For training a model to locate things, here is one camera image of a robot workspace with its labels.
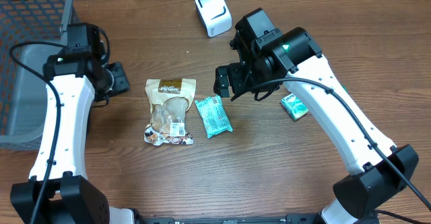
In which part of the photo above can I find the teal snack packet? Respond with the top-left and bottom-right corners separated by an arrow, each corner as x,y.
195,96 -> 233,139

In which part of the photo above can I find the grey plastic basket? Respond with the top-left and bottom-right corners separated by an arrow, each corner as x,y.
1,0 -> 79,151

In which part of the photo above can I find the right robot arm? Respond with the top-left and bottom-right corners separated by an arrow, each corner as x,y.
213,8 -> 419,223

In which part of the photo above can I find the PanTree beige snack pouch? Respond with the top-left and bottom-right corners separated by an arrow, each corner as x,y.
143,79 -> 197,146

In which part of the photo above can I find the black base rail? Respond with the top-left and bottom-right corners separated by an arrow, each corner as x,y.
136,213 -> 325,224

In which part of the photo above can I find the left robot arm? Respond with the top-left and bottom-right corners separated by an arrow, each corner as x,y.
10,23 -> 140,223

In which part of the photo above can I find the teal Kleenex tissue pack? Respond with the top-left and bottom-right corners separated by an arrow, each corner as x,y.
280,94 -> 308,120

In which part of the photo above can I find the white barcode scanner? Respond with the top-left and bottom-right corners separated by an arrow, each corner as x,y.
195,0 -> 232,38

